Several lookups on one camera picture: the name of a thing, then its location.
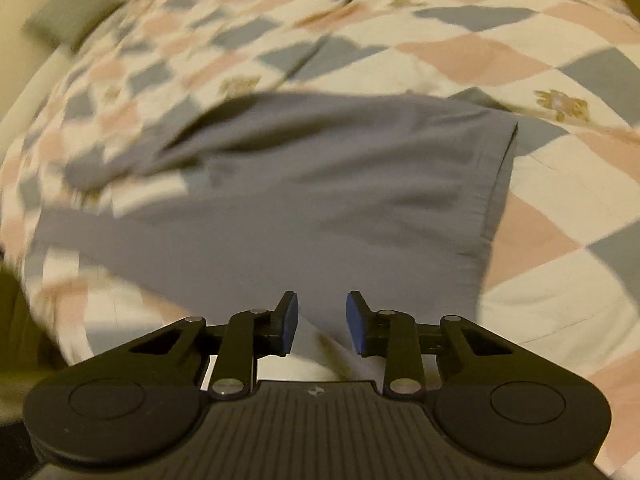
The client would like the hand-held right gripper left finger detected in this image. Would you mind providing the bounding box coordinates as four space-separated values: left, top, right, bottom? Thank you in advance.
129 290 300 402

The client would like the grey shirt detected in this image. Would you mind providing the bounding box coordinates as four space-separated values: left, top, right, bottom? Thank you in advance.
25 91 521 357

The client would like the checkered bear print quilt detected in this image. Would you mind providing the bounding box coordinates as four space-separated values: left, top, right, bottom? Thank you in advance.
0 0 640 476

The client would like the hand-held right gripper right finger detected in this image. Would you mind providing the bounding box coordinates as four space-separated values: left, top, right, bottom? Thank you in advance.
346 290 516 398

